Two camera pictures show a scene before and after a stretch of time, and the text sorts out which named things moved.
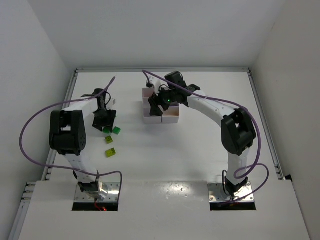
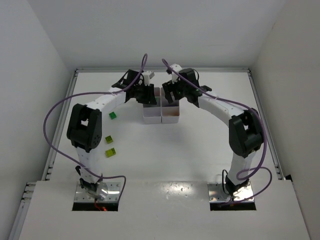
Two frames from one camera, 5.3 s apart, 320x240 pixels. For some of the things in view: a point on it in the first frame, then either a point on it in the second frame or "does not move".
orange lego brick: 170,113 does not move
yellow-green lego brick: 108,139 does not move
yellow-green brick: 110,152 does not move
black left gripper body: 103,120 → 144,94
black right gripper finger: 155,110 → 169,87
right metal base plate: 215,194 does not move
